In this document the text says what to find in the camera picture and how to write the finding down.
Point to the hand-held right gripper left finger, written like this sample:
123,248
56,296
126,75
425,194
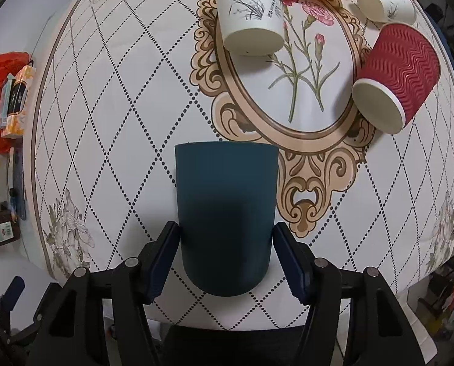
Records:
162,263

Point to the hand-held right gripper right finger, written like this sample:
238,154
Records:
293,265

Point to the dark teal cup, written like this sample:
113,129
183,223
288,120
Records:
223,213

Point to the red ribbed paper cup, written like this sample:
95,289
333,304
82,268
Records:
402,72

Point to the large white paper cup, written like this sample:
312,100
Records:
250,11

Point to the small white paper cup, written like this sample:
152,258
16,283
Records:
387,5

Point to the floral printed tablecloth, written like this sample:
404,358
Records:
135,122

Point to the brown box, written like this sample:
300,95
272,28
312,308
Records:
0,223

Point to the orange tissue pack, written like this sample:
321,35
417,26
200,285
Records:
19,103

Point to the blue and black box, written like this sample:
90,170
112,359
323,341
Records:
7,99

